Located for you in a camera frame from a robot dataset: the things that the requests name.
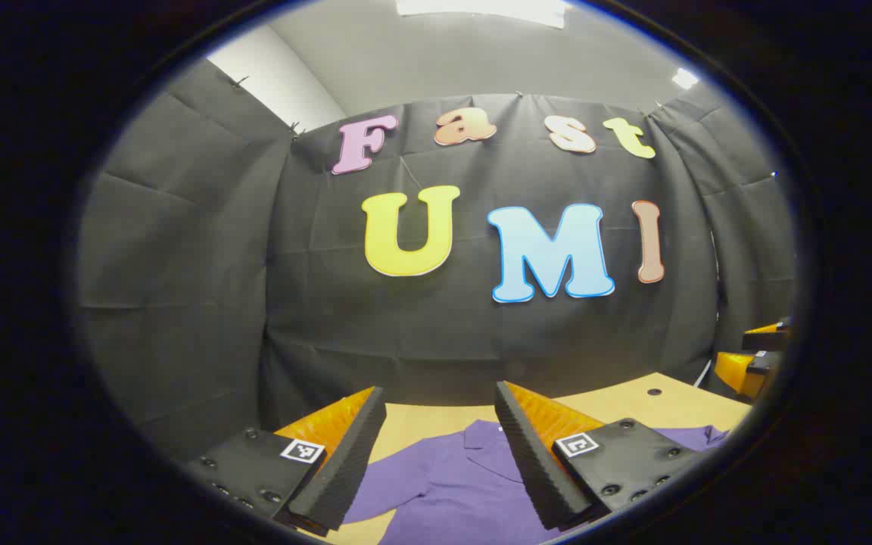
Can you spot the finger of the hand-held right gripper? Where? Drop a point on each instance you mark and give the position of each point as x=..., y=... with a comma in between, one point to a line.
x=767, y=337
x=739, y=372

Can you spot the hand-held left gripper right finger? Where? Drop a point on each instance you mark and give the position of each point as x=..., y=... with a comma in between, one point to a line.
x=534, y=469

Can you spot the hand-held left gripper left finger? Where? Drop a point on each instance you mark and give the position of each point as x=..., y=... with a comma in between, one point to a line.
x=345, y=469

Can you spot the purple button shirt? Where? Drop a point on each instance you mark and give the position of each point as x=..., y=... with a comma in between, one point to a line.
x=451, y=492

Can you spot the small ceiling light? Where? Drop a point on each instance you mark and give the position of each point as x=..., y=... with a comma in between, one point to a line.
x=684, y=78

